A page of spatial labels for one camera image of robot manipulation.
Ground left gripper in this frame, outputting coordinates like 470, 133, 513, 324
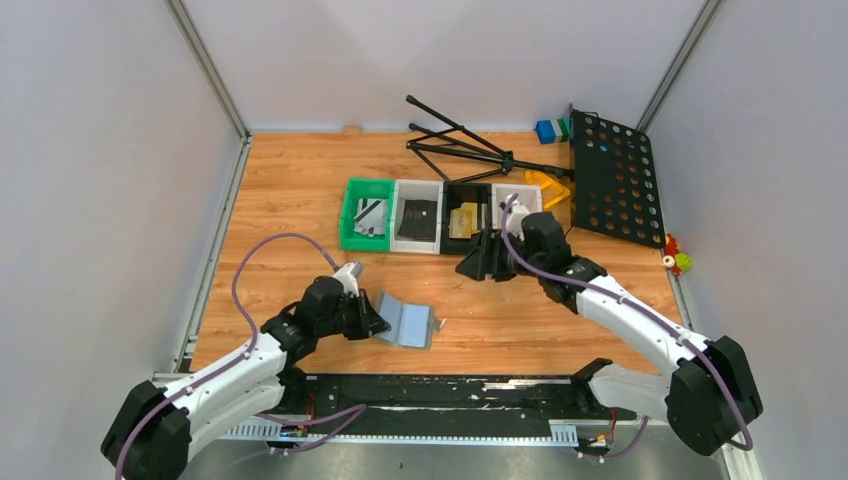
317, 288, 391, 340

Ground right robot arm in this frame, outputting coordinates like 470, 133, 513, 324
456, 195, 763, 456

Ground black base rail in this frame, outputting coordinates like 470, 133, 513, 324
270, 373, 636, 441

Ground black folding stand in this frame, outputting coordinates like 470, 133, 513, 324
405, 95, 575, 183

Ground black perforated tray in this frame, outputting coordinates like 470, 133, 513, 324
569, 108, 666, 249

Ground black plastic bin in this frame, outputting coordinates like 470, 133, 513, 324
439, 182, 492, 255

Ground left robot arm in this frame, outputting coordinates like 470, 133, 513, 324
100, 262, 390, 479

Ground silver cards in bin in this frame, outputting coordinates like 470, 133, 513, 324
353, 198, 388, 238

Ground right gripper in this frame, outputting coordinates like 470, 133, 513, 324
455, 229, 544, 284

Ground gold cards in bin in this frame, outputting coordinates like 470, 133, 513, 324
457, 202, 488, 238

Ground green plastic bin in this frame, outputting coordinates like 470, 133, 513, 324
339, 178, 395, 252

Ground white empty bin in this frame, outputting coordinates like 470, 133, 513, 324
491, 183, 543, 229

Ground black card in bin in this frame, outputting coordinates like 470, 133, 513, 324
397, 199, 438, 242

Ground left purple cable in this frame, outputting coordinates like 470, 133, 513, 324
113, 231, 367, 480

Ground grey card holder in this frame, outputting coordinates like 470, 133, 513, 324
375, 292, 439, 349

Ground yellow toy frame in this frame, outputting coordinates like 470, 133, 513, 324
524, 171, 571, 211

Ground colourful toy figure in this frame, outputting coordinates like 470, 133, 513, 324
662, 234, 693, 276

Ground white bin with black card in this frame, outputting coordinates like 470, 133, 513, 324
389, 179, 444, 255

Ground blue toy block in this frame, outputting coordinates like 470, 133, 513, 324
534, 118, 571, 145

